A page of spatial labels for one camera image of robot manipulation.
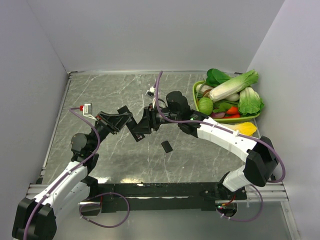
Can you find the large napa cabbage toy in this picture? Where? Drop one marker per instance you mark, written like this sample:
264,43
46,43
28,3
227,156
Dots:
233,85

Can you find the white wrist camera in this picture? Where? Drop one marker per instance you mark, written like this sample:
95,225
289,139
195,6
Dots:
87,110
151,92

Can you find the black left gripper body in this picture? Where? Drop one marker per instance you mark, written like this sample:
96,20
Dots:
105,126

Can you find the green leafy lettuce toy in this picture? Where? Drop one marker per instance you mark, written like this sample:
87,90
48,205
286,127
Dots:
250,102

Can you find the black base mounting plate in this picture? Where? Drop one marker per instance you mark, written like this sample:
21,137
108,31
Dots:
114,197

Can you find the white radish toy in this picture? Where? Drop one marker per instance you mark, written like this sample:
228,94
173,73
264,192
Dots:
233,97

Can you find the dark green spinach toy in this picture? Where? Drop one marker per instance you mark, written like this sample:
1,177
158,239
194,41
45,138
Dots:
216,77

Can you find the black battery compartment cover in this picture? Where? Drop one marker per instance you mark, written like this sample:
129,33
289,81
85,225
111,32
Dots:
167,146

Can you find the green vegetable basket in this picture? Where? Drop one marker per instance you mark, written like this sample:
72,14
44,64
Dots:
227,119

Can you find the aluminium frame rail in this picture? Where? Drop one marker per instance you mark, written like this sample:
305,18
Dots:
272,192

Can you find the yellow cabbage toy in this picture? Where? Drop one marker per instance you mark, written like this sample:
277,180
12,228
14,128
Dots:
245,128

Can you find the red chili toy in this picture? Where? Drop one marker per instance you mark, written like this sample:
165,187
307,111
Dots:
234,116

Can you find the purple onion toy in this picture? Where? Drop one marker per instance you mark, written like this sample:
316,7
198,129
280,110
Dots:
217,115

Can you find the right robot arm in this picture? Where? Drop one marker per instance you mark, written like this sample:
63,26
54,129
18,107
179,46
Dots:
256,153

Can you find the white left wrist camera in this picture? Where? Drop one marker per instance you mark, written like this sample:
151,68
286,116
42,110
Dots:
87,110

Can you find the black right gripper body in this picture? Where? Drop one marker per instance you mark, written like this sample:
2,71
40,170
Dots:
151,113

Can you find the white mushroom toy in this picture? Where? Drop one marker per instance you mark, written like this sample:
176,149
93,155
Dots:
202,88

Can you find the orange carrot toy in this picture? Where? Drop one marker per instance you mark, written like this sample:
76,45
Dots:
232,111

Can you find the round green cabbage toy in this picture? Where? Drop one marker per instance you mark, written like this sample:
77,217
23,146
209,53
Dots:
205,105

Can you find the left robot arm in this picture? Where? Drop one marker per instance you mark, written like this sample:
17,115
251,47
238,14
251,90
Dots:
37,218

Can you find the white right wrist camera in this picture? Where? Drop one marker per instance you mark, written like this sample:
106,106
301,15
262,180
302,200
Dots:
151,92

